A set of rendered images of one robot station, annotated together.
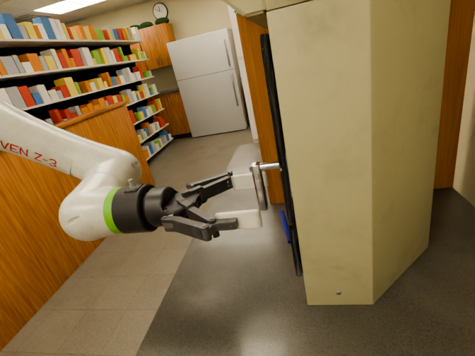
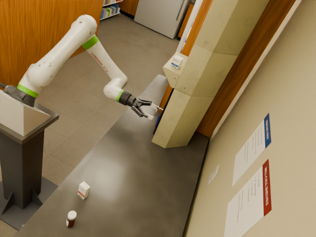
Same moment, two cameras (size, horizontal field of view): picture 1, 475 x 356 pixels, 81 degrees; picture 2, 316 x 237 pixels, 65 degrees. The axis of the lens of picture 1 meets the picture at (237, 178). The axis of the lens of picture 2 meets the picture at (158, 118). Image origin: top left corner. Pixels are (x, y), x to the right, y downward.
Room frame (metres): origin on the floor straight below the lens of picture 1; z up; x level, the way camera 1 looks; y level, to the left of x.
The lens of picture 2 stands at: (-0.96, 0.16, 2.14)
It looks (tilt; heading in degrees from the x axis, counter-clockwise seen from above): 36 degrees down; 351
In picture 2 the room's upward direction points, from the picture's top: 23 degrees clockwise
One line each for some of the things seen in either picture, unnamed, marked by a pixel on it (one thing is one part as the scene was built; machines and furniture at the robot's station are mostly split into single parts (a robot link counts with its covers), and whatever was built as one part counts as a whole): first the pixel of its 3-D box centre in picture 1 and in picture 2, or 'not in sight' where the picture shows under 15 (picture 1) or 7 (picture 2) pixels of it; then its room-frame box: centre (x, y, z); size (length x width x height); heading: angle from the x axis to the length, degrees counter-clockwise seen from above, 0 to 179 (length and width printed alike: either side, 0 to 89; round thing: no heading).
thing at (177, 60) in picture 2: not in sight; (177, 62); (0.45, -0.04, 1.54); 0.05 x 0.05 x 0.06; 70
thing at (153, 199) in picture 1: (175, 205); (134, 103); (0.47, 0.12, 1.14); 0.09 x 0.08 x 0.07; 75
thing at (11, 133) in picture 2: not in sight; (21, 117); (0.24, 0.79, 0.92); 0.32 x 0.32 x 0.04; 73
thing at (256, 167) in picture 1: (268, 184); (158, 112); (0.42, -0.05, 1.17); 0.05 x 0.03 x 0.10; 75
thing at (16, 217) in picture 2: not in sight; (22, 163); (0.24, 0.79, 0.45); 0.48 x 0.48 x 0.90; 73
